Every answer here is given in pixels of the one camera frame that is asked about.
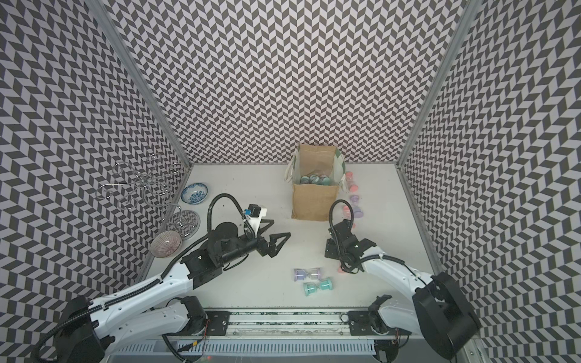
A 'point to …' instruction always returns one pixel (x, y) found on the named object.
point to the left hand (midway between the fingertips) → (281, 231)
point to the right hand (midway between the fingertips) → (337, 253)
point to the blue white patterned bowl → (194, 193)
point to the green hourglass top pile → (304, 180)
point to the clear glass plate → (186, 222)
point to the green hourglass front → (311, 287)
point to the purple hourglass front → (300, 274)
